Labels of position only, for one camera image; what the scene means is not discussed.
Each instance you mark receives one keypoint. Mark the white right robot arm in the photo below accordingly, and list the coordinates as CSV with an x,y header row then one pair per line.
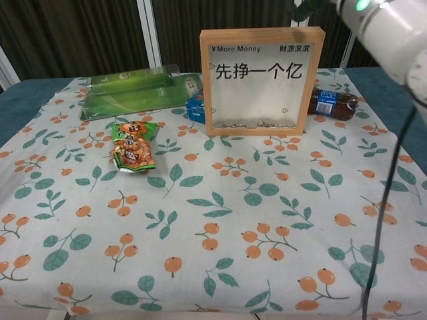
x,y
383,23

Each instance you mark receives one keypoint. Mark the floral tablecloth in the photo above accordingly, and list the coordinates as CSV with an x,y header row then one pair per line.
x,y
200,200

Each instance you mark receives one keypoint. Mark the blue cookie pack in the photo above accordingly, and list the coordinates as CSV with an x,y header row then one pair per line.
x,y
196,110

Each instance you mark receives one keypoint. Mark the pile of silver coins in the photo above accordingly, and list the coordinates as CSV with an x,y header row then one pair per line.
x,y
253,125

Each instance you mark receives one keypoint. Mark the green and orange snack bag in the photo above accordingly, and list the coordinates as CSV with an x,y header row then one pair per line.
x,y
133,150

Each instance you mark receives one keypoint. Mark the green tea gift box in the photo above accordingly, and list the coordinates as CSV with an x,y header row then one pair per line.
x,y
133,96

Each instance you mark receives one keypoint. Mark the small cola bottle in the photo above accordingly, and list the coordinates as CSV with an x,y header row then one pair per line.
x,y
337,103

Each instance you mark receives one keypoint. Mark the dark slatted partition screen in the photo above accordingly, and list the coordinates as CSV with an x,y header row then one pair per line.
x,y
83,33

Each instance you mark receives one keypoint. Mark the teal table cover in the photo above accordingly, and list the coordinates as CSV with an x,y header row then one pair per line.
x,y
23,100

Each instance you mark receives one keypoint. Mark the wooden money box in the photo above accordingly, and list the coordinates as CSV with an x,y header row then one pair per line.
x,y
260,93

